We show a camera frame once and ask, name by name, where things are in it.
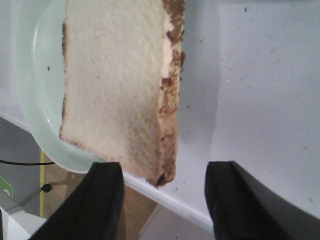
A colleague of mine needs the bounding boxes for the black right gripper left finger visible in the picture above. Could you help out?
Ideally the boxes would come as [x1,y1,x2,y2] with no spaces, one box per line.
[31,162,125,240]

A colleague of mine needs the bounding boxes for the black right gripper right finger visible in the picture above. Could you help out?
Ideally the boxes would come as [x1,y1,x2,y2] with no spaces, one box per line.
[204,161,320,240]

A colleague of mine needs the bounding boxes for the white bread slice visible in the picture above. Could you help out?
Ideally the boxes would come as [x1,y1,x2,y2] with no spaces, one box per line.
[59,0,186,187]

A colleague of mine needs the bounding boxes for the mint green round plate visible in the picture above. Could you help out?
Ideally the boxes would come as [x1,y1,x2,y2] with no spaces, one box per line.
[14,0,101,174]

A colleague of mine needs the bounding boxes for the black cable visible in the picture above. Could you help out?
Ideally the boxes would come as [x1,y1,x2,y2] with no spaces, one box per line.
[0,159,55,166]

